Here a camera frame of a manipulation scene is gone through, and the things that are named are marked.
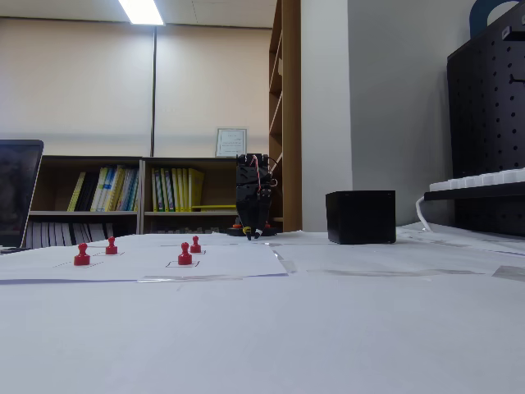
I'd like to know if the black box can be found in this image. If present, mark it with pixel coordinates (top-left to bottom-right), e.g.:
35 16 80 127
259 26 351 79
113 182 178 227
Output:
325 190 397 245

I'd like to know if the low wooden bookshelf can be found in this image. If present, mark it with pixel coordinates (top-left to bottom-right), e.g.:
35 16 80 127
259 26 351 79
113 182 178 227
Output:
25 155 143 250
141 157 240 235

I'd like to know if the framed white certificate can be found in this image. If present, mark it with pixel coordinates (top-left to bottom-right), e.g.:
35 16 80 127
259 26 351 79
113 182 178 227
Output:
215 127 249 158

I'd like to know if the wide yellow binder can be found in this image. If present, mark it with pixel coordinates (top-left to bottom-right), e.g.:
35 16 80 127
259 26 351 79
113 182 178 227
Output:
188 167 205 213

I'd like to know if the clear tape strip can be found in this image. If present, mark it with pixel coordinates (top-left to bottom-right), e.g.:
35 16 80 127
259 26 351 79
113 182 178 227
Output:
306 268 486 277
270 248 299 274
136 273 245 285
491 264 525 283

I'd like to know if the tall wooden bookshelf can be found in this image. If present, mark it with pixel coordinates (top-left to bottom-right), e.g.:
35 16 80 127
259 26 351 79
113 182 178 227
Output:
268 0 303 233

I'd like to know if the paper sheet with drawn squares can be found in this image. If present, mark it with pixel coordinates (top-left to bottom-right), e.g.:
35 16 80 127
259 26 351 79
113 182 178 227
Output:
0 234 290 285

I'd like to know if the yellow leaning book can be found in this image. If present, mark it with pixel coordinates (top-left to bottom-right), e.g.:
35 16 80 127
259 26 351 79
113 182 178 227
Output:
66 171 88 213

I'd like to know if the ceiling light panel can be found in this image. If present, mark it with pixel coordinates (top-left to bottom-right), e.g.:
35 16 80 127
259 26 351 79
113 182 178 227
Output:
118 0 167 27

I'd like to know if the laptop screen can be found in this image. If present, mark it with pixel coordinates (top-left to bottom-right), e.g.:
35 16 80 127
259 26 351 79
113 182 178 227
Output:
0 139 44 252

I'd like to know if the black pegboard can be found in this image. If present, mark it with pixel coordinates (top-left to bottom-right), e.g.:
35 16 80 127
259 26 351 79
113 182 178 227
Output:
446 2 525 238

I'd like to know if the blue rounded object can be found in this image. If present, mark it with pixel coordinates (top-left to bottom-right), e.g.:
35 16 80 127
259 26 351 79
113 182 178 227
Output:
468 0 522 40

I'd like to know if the red servo wire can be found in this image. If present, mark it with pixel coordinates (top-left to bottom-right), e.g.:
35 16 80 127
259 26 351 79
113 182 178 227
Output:
250 154 266 196

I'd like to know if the white power cable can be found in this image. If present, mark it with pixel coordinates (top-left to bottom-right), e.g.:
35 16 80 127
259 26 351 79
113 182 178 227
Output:
414 194 436 233

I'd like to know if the black rail beside power strip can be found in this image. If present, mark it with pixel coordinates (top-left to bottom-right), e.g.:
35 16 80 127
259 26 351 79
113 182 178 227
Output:
423 181 525 203

